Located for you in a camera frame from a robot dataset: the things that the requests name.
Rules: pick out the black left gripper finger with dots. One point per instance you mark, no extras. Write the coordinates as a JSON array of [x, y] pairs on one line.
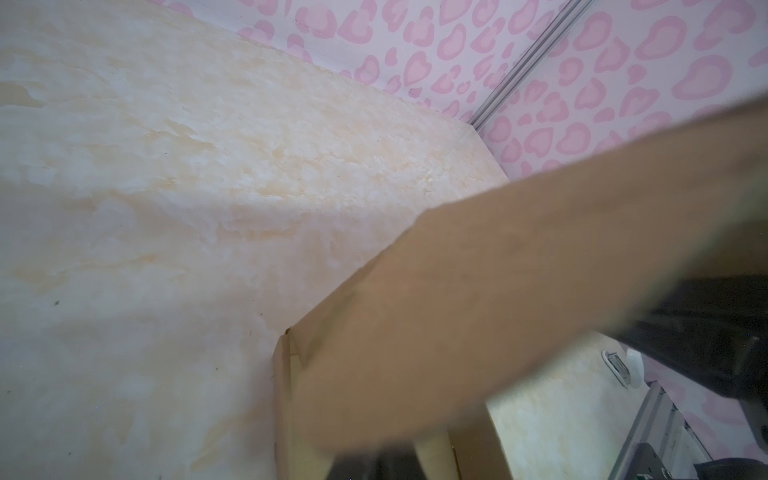
[[387, 464]]

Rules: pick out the brown cardboard paper box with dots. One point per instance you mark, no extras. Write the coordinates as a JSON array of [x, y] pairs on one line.
[[481, 336]]

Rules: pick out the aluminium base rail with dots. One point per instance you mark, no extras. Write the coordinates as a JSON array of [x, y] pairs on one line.
[[660, 444]]

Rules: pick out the aluminium frame post right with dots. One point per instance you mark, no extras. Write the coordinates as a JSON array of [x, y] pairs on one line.
[[552, 34]]

